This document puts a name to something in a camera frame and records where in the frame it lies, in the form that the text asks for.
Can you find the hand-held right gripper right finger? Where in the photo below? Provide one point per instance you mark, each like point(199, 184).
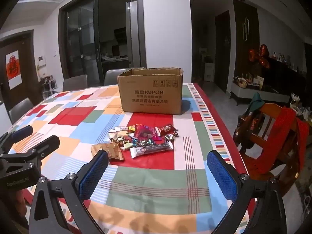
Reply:
point(222, 175)

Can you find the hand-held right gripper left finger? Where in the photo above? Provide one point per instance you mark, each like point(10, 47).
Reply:
point(92, 173)

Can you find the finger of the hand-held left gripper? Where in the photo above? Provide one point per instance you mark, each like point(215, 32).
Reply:
point(46, 146)
point(21, 134)

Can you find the brown snack packet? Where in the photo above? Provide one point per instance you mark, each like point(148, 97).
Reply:
point(107, 151)

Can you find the long white snack packet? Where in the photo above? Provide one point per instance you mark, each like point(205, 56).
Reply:
point(151, 150)

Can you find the pile of assorted snack packets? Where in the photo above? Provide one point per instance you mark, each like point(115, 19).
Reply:
point(146, 135)

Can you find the brown cardboard box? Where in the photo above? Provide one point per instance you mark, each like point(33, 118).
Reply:
point(151, 92)

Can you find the grey upholstered chair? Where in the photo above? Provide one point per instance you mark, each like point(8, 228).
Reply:
point(20, 108)
point(114, 76)
point(74, 81)

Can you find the white storage cart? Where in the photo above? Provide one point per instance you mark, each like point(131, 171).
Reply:
point(48, 85)

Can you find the brown wooden chair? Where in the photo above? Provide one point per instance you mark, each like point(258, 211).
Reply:
point(273, 146)

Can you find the colourful patchwork tablecloth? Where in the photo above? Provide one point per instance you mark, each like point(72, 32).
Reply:
point(151, 182)

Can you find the dark wooden door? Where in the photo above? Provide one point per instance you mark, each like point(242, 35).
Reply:
point(26, 73)

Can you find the red and white door poster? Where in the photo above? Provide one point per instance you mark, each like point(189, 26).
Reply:
point(14, 69)

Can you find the red cloth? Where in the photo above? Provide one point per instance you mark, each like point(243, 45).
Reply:
point(285, 131)

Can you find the green cloth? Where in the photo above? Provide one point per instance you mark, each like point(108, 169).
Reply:
point(256, 102)

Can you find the low white sideboard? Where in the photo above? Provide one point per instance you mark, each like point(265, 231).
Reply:
point(258, 93)

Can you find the woven basket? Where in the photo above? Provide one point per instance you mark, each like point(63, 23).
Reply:
point(241, 82)

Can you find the white floor box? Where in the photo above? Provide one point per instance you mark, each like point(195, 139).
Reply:
point(209, 72)

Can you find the white flower decoration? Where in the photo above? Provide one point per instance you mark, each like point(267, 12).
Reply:
point(295, 99)

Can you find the black framed glass sliding door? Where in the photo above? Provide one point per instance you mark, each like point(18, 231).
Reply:
point(82, 39)

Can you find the dark interior door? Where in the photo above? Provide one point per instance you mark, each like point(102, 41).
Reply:
point(222, 51)

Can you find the red foil balloon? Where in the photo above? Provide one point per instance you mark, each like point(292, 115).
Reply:
point(259, 56)

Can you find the white wall intercom panel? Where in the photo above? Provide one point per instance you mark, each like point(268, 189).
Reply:
point(42, 60)

